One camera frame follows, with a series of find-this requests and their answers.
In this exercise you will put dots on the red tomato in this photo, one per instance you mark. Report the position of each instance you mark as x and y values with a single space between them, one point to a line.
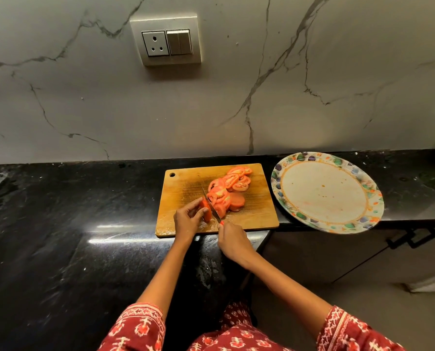
205 212

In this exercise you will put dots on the red patterned tunic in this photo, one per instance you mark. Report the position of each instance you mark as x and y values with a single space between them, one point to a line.
239 334

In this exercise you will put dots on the person's right forearm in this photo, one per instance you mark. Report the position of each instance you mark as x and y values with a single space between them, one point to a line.
287 292

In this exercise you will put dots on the red patterned sleeve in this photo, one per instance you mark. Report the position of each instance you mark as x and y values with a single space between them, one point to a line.
353 332
135 329

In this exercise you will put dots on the person's left hand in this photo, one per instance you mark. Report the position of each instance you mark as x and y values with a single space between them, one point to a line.
186 221

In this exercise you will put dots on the red patterned left sleeve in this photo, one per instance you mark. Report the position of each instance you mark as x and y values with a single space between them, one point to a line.
135 329

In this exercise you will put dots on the person's right hand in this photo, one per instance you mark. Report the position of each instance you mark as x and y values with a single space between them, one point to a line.
235 244

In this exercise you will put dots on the pile of tomato slices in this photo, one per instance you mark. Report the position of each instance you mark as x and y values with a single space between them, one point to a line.
235 199

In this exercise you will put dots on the wooden cutting board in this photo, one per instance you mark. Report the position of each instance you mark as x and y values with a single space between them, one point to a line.
177 190

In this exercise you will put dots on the brown lower cabinet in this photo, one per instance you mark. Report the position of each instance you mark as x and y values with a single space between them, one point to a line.
331 255

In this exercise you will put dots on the person's left forearm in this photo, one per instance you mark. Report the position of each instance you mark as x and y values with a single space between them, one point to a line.
164 277

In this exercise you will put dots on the floral rimmed plate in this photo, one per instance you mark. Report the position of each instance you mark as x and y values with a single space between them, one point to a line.
323 191

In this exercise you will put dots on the wall socket and switch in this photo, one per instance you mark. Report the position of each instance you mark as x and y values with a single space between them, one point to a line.
165 40

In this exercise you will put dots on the red patterned right sleeve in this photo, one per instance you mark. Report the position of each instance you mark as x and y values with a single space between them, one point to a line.
353 332

